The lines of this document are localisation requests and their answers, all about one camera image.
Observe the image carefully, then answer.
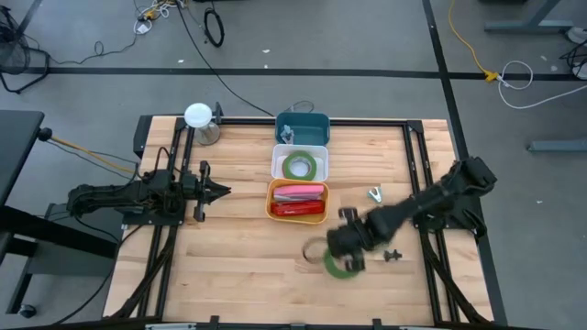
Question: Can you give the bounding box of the yellow plastic bin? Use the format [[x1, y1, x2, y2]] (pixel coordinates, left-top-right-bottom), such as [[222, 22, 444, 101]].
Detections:
[[265, 178, 331, 226]]

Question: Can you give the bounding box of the green tape roll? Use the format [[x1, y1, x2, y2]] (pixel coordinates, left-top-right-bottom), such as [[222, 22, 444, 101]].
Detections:
[[322, 247, 362, 281], [281, 149, 319, 182]]

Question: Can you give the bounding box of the teal plastic bin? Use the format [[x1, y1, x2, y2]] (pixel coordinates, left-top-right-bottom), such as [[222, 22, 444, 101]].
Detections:
[[274, 112, 332, 147]]

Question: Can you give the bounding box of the black desk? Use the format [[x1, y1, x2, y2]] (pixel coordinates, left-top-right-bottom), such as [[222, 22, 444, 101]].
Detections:
[[0, 109, 46, 207]]

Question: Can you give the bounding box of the white floor cable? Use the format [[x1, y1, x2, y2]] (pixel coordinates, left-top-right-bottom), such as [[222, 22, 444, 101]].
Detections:
[[497, 60, 587, 110]]

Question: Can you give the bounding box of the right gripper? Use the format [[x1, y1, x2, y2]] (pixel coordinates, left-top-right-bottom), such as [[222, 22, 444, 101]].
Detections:
[[326, 206, 373, 273]]

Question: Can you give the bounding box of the red stapler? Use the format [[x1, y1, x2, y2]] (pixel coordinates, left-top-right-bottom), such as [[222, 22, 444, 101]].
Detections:
[[270, 199, 327, 218]]

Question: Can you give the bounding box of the yellow extension cable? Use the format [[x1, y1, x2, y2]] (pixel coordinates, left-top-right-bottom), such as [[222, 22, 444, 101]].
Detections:
[[448, 0, 500, 83]]

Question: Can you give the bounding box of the white plastic bin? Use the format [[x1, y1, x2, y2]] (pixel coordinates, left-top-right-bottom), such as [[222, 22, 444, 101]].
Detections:
[[270, 143, 330, 183]]

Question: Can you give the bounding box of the coiled black cable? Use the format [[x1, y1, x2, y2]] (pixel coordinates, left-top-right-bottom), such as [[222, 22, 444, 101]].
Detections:
[[203, 6, 227, 49]]

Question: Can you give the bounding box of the black cable bundle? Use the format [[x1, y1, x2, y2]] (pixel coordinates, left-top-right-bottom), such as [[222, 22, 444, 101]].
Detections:
[[559, 39, 587, 83]]

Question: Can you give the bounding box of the cable bundle with white adaptor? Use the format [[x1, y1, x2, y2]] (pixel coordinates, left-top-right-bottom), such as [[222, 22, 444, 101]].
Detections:
[[132, 0, 187, 37]]

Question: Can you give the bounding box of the thin dark cable loop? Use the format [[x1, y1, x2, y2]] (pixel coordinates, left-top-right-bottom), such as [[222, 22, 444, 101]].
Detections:
[[282, 99, 316, 115]]

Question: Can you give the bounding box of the long black floor cable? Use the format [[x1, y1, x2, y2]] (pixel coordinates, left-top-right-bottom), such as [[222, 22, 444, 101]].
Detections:
[[173, 0, 276, 118]]

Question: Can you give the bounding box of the black knob yellow rod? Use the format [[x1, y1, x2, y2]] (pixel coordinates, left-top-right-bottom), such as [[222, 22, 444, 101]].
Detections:
[[37, 126, 138, 175]]

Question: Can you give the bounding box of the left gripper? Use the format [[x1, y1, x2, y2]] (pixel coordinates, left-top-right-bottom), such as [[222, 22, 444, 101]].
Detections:
[[191, 159, 232, 225]]

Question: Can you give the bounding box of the white mushroom table lamp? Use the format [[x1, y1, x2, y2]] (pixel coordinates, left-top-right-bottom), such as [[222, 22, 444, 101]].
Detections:
[[183, 101, 222, 147]]

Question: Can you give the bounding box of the grey desk foot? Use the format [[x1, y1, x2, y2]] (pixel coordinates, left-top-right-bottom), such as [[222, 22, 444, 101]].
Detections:
[[526, 139, 587, 153], [483, 0, 574, 34]]

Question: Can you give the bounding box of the black stand base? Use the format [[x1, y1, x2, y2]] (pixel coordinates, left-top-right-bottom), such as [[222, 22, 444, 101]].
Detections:
[[0, 201, 129, 317]]

